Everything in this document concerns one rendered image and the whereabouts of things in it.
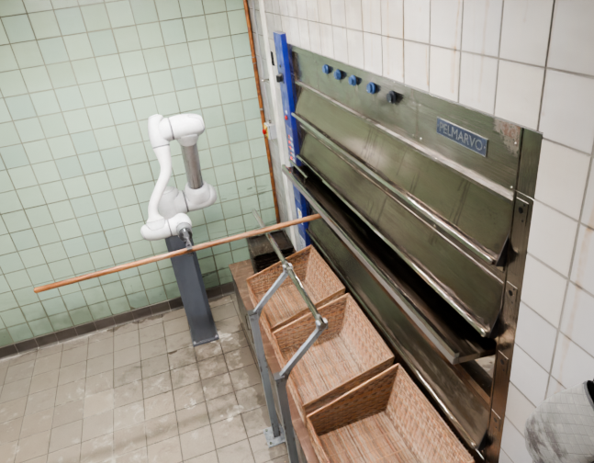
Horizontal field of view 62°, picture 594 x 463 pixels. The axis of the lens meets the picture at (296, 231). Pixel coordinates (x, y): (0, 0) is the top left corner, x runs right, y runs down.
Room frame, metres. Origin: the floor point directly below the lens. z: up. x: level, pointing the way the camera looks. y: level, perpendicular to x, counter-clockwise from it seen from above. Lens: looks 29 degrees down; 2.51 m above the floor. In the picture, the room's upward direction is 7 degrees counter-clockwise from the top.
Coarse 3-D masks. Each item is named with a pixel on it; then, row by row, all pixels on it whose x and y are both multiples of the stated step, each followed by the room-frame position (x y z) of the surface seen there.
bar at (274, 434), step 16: (272, 240) 2.34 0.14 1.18; (288, 272) 2.02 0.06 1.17; (272, 288) 2.05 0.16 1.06; (304, 288) 1.86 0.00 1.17; (256, 320) 2.01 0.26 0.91; (320, 320) 1.62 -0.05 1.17; (256, 336) 2.00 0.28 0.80; (256, 352) 2.01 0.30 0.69; (304, 352) 1.58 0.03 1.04; (288, 368) 1.56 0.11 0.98; (272, 400) 2.01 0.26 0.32; (272, 416) 2.00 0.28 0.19; (288, 416) 1.54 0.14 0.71; (272, 432) 2.04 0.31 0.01; (288, 432) 1.54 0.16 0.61; (288, 448) 1.53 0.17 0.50
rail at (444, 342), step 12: (288, 168) 2.73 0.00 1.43; (348, 240) 1.83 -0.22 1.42; (360, 252) 1.72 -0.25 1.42; (372, 264) 1.61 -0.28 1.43; (384, 276) 1.52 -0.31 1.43; (396, 288) 1.43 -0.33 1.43; (408, 300) 1.35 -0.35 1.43; (420, 312) 1.28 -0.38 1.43; (432, 324) 1.22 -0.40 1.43; (444, 336) 1.16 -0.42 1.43
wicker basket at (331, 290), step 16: (288, 256) 2.74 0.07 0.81; (304, 256) 2.77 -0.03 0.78; (320, 256) 2.62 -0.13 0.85; (320, 272) 2.57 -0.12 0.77; (256, 288) 2.67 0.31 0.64; (288, 288) 2.69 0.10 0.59; (320, 288) 2.53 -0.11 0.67; (336, 288) 2.34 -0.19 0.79; (256, 304) 2.44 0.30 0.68; (272, 304) 2.54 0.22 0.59; (288, 304) 2.52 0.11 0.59; (304, 304) 2.50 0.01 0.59; (320, 304) 2.22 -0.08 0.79; (272, 320) 2.39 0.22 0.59; (288, 320) 2.17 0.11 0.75; (304, 336) 2.19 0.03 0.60
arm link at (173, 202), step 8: (168, 192) 3.00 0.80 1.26; (176, 192) 3.02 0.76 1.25; (160, 200) 2.98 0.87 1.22; (168, 200) 2.97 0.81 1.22; (176, 200) 2.99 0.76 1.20; (184, 200) 3.00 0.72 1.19; (160, 208) 2.98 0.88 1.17; (168, 208) 2.96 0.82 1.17; (176, 208) 2.98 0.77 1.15; (184, 208) 2.99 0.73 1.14; (168, 216) 2.96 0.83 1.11
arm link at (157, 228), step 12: (168, 144) 2.78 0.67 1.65; (168, 156) 2.75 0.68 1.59; (168, 168) 2.72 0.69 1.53; (168, 180) 2.71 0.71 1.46; (156, 192) 2.66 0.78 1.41; (156, 204) 2.64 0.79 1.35; (156, 216) 2.60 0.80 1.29; (144, 228) 2.56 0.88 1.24; (156, 228) 2.55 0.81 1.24; (168, 228) 2.57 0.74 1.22; (156, 240) 2.56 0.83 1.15
